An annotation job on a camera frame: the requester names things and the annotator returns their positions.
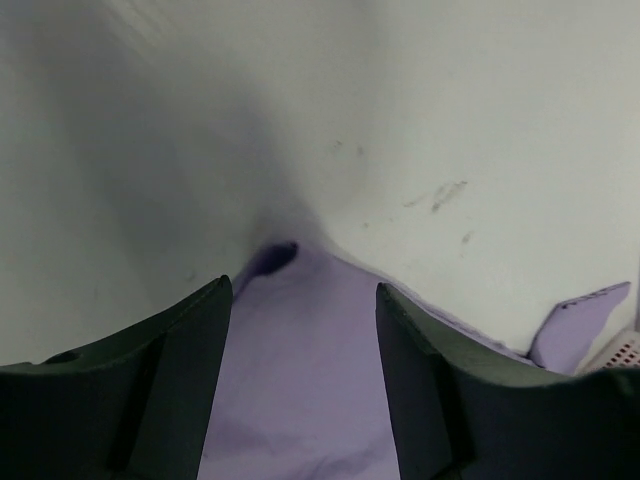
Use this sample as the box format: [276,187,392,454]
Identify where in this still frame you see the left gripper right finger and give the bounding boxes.
[376,284,639,479]

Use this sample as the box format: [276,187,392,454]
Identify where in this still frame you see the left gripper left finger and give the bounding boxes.
[1,277,233,479]

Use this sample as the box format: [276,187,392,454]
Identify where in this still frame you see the lilac t shirt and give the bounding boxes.
[197,241,632,480]

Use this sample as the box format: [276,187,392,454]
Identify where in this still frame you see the white plastic basket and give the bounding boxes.
[575,282,639,375]

